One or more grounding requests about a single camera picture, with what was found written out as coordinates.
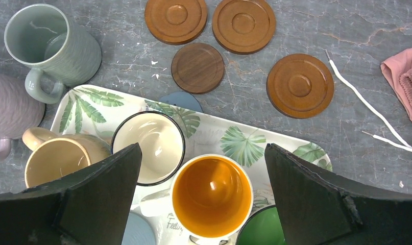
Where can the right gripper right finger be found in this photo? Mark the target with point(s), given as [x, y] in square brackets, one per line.
[317, 206]

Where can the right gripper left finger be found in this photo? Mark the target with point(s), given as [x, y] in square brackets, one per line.
[89, 206]

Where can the brown wooden coaster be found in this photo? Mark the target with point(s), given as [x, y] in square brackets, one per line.
[243, 27]
[300, 86]
[176, 22]

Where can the pink drawstring cloth bag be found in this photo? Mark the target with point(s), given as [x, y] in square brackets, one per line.
[397, 70]

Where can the dark walnut coaster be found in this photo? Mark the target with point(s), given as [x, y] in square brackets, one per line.
[197, 68]

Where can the blue round coaster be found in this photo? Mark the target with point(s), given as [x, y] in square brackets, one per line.
[183, 100]

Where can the white mug green inside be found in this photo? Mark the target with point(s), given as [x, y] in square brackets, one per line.
[262, 228]

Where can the light blue mug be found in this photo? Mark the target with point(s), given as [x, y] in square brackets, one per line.
[138, 231]

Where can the beige ceramic mug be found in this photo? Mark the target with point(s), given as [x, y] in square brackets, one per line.
[54, 156]

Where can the cream enamel mug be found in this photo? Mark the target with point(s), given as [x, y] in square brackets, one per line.
[161, 141]

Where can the white mug orange inside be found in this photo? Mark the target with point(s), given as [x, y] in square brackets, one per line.
[211, 197]

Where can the pink ribbed mug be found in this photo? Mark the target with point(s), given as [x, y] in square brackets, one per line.
[18, 112]

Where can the leaf patterned serving tray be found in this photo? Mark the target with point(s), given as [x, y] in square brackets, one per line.
[99, 111]

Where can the grey green ribbed mug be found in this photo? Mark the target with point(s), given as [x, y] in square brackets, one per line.
[59, 52]

